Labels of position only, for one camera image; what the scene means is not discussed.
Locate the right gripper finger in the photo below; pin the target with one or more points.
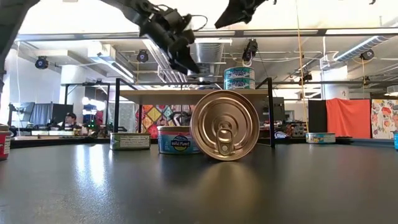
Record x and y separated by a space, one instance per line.
239 12

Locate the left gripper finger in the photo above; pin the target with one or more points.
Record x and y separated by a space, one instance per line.
174 62
188 62

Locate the Wild Planet salmon can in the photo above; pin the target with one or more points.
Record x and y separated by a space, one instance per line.
178 140
224 125

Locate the green label gold lid can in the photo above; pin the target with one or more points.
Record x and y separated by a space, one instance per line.
130 141

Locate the black background robot arm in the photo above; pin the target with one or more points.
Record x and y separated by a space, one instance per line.
180 118

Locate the wooden shelf with black legs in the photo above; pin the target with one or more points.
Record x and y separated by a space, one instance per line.
155 97

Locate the hanging black device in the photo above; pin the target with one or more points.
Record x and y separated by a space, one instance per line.
306 76
250 49

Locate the colourful patchwork quilt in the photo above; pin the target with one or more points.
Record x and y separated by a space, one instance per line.
155 118

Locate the person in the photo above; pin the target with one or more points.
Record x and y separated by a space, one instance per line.
71 119

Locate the black panel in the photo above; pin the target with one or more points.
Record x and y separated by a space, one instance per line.
317 115

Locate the multicolour label tuna can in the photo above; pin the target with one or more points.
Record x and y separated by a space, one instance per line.
321 137

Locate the orange cloth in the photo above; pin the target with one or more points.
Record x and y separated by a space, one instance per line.
348 118

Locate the black table mat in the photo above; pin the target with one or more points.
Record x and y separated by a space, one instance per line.
311 186

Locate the floral cloth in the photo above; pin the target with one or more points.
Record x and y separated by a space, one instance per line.
385 115

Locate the red label can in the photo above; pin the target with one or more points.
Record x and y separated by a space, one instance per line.
3 146

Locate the cyan label can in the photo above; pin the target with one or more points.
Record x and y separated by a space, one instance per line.
395 140

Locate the silver air duct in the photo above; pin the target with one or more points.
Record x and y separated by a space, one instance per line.
214 53

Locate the black ceiling camera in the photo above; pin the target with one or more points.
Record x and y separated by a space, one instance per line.
142 56
367 54
41 62

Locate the black metal stand frame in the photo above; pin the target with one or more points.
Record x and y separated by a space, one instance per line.
77 84

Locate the white ribbed duct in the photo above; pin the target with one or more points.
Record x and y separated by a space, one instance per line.
360 46

